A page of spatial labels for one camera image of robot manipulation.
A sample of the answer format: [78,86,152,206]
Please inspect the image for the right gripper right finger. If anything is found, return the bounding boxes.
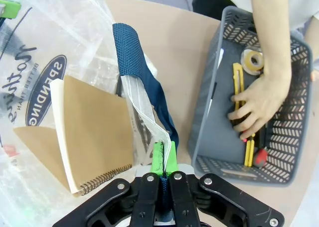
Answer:
[163,142,285,227]

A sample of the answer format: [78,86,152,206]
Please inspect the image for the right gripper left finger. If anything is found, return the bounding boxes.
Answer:
[52,142,165,227]

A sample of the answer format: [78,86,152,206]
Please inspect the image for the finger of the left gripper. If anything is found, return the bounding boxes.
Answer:
[0,0,22,20]

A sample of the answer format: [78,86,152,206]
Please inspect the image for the clear shopping bag navy handles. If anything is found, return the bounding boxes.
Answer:
[0,0,180,227]

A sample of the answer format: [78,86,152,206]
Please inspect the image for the small grey plastic basket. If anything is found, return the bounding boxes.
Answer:
[187,5,314,188]

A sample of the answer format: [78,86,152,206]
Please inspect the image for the yellow utility knife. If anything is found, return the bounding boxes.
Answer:
[232,62,257,168]

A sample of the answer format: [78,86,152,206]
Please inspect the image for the person's left forearm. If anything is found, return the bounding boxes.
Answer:
[248,0,293,78]

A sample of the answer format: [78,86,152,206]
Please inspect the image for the person's left hand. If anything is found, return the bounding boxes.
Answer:
[228,69,293,142]

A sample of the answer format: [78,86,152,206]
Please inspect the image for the kraft brown spiral notebook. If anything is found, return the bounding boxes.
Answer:
[13,75,135,197]

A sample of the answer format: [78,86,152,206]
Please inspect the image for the thin black white pen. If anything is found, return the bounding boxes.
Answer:
[207,81,218,114]

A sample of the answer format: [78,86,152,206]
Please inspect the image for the clear adhesive tape roll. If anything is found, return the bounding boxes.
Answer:
[240,47,265,76]

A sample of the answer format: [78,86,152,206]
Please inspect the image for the person in white t-shirt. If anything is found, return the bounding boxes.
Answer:
[191,0,319,38]

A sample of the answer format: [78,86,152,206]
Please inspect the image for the red black tool handle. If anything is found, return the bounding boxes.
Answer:
[253,148,269,168]

